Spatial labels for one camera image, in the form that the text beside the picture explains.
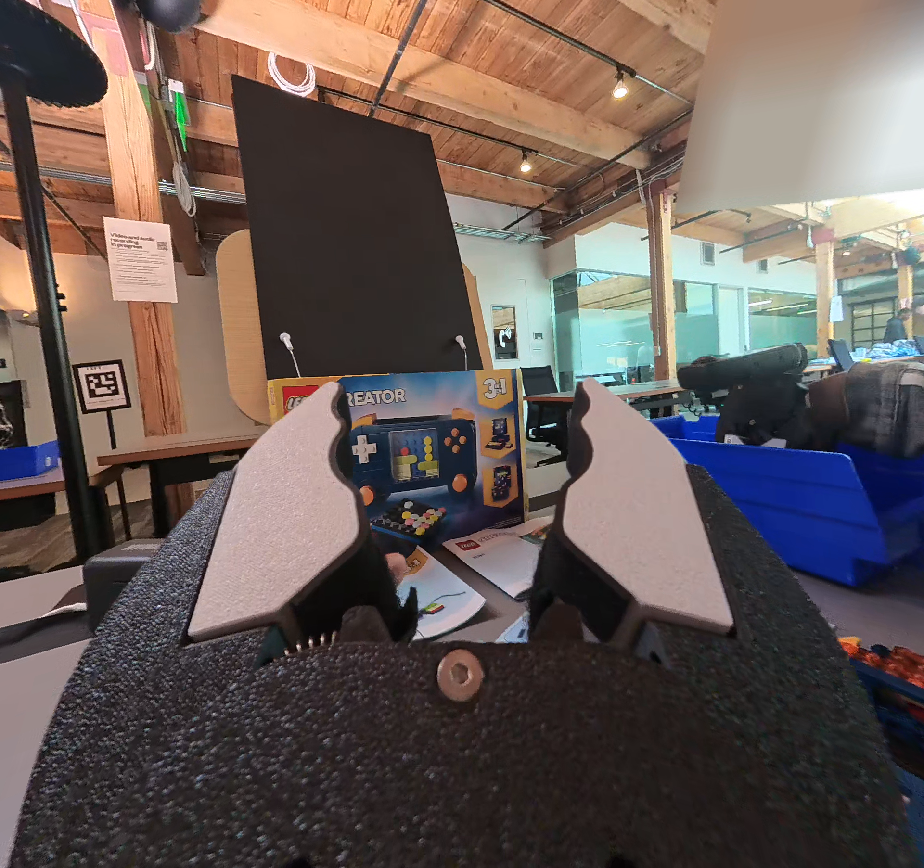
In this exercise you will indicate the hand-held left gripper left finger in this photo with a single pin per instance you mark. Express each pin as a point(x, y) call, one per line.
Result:
point(281, 514)

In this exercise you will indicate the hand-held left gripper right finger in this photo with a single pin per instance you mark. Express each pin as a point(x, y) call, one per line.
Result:
point(635, 521)

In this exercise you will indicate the instruction booklet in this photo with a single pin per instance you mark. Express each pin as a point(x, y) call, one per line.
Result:
point(514, 630)

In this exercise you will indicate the blue orange toy brick model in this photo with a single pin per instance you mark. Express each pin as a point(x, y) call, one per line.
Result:
point(895, 662)

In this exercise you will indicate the person's right hand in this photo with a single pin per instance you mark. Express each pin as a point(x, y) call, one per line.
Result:
point(830, 413)

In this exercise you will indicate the wooden table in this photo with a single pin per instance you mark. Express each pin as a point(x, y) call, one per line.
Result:
point(180, 443)
point(613, 390)

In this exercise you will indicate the wooden pillar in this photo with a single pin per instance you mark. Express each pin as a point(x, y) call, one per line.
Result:
point(662, 290)
point(144, 348)

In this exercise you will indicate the blue plastic bin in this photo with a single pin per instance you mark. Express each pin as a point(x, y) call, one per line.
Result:
point(779, 507)

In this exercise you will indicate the booklet with arcade machine cover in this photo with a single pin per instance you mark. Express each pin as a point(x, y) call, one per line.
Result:
point(498, 557)

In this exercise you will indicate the toy brick set box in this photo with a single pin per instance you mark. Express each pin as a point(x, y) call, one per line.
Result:
point(419, 464)

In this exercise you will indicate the black office chair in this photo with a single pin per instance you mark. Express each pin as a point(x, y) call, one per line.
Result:
point(538, 391)

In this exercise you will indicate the white clamp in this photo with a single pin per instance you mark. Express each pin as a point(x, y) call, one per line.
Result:
point(286, 339)
point(460, 340)

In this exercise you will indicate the dark grey box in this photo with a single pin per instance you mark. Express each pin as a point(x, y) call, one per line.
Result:
point(115, 572)

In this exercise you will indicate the booklet with toy computer cover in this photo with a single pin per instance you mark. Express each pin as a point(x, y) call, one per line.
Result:
point(447, 594)

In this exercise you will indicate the pale wooden board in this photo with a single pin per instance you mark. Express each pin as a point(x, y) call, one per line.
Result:
point(238, 319)

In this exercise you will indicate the black white marker sign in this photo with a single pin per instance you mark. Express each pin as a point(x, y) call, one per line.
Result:
point(101, 386)

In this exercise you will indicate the small blue storage bin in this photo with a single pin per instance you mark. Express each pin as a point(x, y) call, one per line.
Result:
point(29, 460)

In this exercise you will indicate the white paper notice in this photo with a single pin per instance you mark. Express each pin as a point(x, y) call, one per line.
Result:
point(141, 269)

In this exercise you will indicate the large black board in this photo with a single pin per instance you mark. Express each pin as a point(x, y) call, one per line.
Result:
point(346, 233)

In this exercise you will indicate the ceiling spot light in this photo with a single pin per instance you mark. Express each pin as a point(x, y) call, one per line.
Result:
point(525, 163)
point(620, 87)

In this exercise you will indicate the black floor lamp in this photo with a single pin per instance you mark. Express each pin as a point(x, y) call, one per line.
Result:
point(43, 52)

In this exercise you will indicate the small wall panel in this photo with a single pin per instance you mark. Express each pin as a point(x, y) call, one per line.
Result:
point(504, 334)

